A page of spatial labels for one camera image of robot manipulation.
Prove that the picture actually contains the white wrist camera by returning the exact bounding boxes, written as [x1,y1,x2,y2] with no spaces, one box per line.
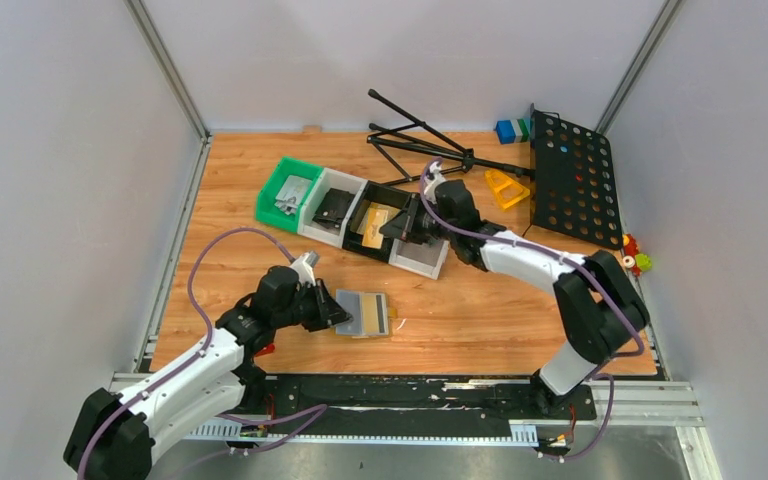
[420,162,446,204]
[290,251,319,285]

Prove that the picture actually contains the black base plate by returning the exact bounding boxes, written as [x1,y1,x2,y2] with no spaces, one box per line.
[236,374,597,438]

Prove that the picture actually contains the silver white cards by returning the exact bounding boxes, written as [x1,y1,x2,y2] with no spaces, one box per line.
[274,175,311,215]

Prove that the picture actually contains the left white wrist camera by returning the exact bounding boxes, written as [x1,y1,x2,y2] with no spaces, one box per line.
[290,251,319,285]

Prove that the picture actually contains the black plastic bin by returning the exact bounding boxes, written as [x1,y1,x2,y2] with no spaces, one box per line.
[342,182,411,263]

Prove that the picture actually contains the black perforated stand tray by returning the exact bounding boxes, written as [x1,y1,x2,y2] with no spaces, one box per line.
[529,107,623,251]

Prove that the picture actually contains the gold credit card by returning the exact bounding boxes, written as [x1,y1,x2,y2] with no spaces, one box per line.
[361,209,389,249]

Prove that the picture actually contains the red white small block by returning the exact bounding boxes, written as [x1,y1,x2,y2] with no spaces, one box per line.
[255,343,275,357]

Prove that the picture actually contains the yellow plastic triangle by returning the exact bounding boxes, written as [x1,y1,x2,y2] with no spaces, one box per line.
[484,169,531,211]

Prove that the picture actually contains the white bin with black cards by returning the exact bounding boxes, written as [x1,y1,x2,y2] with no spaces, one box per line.
[297,168,368,248]

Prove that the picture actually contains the red green toy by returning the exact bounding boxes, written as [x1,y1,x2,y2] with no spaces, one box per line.
[622,234,653,277]

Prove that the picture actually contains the yellow leather card holder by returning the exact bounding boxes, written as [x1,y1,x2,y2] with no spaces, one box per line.
[335,289,395,339]

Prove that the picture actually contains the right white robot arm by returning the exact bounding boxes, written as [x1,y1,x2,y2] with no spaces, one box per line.
[379,180,650,398]

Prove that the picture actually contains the gold cards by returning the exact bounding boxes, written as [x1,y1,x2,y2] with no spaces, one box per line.
[355,202,399,246]

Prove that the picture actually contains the blue green toy block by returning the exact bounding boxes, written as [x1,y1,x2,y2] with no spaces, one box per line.
[494,118,531,145]

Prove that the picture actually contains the white bin with card holders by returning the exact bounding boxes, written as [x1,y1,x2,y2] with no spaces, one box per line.
[388,239,450,280]

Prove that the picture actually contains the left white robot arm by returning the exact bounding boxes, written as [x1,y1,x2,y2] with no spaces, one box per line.
[63,266,352,479]

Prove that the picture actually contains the green plastic bin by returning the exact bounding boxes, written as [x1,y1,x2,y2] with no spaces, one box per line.
[255,157,324,233]

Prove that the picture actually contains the black folded music stand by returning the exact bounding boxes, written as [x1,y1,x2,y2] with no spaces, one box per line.
[366,89,535,186]

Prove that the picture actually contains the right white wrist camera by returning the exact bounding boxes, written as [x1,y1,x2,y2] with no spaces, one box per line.
[420,162,446,204]

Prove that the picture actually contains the black cards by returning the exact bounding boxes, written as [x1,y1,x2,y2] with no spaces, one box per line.
[312,188,355,231]

